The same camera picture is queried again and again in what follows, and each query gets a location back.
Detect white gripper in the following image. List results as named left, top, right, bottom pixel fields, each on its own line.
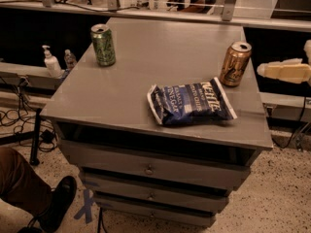
left=257, top=40, right=311, bottom=83

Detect orange soda can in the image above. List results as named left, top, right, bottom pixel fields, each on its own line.
left=220, top=41, right=252, bottom=86

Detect blue chip bag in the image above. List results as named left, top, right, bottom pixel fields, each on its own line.
left=147, top=77, right=237, bottom=125

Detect green soda can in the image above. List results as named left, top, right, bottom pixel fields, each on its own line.
left=90, top=23, right=116, bottom=67

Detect grey drawer cabinet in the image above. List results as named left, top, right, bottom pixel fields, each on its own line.
left=42, top=18, right=273, bottom=226

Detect small clear bottle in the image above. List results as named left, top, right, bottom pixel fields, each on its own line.
left=64, top=50, right=77, bottom=70

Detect white pump bottle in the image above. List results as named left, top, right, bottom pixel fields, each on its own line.
left=42, top=45, right=62, bottom=78

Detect black shoe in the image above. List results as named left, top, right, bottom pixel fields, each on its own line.
left=38, top=176, right=77, bottom=233

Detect brown trouser leg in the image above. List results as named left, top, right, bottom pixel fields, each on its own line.
left=0, top=147, right=52, bottom=216

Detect black floor cables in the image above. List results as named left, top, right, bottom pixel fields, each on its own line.
left=0, top=76, right=59, bottom=153

